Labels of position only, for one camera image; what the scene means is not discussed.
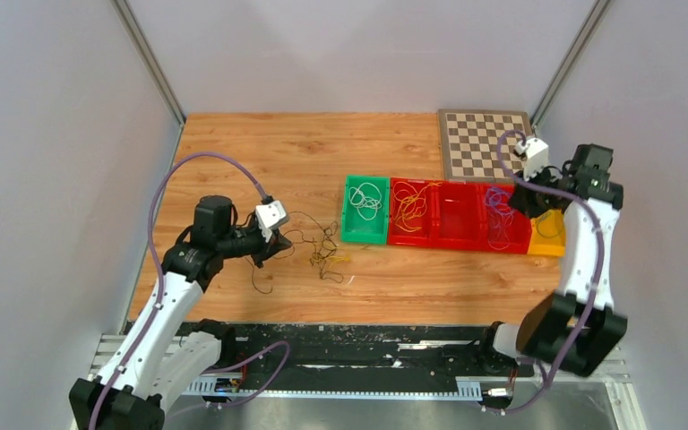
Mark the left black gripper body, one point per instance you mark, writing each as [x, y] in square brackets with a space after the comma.
[250, 241]

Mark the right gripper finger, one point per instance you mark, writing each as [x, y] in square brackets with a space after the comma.
[535, 206]
[522, 200]

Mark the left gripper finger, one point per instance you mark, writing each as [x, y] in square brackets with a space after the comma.
[258, 259]
[278, 244]

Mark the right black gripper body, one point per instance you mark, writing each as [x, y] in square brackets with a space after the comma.
[544, 177]

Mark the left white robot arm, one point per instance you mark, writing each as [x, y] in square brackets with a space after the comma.
[139, 384]

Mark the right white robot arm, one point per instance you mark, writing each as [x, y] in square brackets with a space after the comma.
[575, 327]

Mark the yellow plastic bin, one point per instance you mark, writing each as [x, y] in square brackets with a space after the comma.
[548, 235]

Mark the red bin right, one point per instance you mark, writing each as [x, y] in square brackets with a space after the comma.
[504, 229]

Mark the red bin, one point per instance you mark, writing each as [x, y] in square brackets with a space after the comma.
[504, 229]
[460, 224]
[410, 219]

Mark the red bin middle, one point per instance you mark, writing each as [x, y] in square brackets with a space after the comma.
[460, 224]

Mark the wooden chessboard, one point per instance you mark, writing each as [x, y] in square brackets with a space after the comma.
[468, 142]

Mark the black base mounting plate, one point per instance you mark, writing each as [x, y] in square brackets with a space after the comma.
[365, 356]

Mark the green plastic bin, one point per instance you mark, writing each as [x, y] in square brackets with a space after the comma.
[365, 210]

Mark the red bin left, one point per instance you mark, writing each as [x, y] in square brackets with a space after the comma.
[410, 219]

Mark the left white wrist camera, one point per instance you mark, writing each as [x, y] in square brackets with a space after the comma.
[271, 216]

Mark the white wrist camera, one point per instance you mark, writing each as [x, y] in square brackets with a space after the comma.
[534, 154]
[271, 216]

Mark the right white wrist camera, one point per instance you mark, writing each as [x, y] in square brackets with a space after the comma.
[534, 154]

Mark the right aluminium corner post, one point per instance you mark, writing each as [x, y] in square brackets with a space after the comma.
[598, 10]

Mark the aluminium corner post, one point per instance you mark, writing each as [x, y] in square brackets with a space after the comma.
[149, 59]
[598, 10]

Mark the white slotted cable duct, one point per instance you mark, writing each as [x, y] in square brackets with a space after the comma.
[460, 390]

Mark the left aluminium corner post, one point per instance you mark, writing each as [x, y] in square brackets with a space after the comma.
[149, 59]

